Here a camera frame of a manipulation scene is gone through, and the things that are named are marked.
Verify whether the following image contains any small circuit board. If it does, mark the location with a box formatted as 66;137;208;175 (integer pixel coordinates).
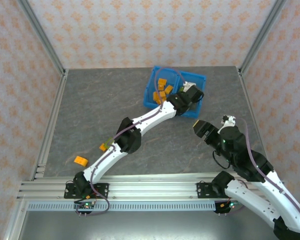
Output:
219;200;245;211
76;202;96;211

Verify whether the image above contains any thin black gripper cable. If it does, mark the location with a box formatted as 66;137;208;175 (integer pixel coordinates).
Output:
212;149;231;170

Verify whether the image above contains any grey metal panel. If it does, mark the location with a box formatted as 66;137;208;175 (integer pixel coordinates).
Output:
17;211;289;240

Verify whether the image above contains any aluminium table side rail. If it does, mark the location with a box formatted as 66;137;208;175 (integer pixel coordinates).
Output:
29;69;70;181
236;66;276;181

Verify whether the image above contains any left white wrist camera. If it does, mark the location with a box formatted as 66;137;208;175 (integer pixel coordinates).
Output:
183;81;197;92

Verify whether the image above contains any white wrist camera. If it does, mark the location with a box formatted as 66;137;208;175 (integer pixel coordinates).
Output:
220;114;237;126
183;81;197;92

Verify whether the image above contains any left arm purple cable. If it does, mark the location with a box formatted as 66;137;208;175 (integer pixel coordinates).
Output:
74;67;188;218

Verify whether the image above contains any blue two-compartment plastic bin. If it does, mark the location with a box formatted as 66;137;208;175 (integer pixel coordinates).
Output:
142;65;208;119

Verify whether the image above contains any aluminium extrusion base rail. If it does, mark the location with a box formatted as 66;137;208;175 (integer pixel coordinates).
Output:
16;174;290;201

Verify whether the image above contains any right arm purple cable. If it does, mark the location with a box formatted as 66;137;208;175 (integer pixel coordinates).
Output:
237;117;300;223

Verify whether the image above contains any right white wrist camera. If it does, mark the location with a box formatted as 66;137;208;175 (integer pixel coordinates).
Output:
220;114;237;126

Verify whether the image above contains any grey slotted cable duct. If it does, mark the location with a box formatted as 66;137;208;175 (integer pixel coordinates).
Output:
27;201;217;212

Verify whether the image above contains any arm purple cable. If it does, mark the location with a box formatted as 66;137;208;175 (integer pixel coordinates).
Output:
237;117;300;223
74;67;188;218

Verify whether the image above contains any aluminium frame post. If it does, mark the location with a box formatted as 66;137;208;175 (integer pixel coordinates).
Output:
238;0;289;76
16;0;67;76

